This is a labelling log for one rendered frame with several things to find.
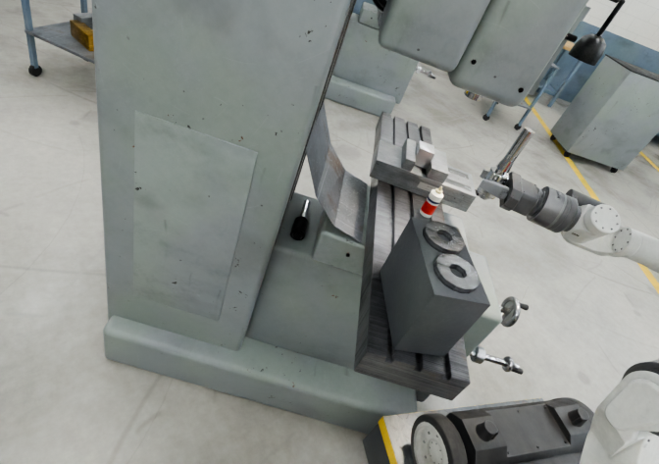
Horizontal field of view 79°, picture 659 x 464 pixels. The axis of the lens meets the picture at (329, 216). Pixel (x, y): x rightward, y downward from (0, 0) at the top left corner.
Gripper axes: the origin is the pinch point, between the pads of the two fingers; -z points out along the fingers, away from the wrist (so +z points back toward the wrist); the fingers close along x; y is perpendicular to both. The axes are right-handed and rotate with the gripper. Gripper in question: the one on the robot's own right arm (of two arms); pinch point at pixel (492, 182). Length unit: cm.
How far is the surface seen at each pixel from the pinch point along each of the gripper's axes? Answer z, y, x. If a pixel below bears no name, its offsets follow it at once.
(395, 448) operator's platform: 14, 78, 25
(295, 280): -35, 59, 1
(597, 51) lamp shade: 10.0, -29.5, -29.9
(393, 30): -35.2, -21.0, -2.5
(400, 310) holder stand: -8.0, 21.1, 30.0
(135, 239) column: -82, 55, 20
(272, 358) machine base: -32, 97, 6
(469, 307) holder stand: 1.7, 10.4, 32.0
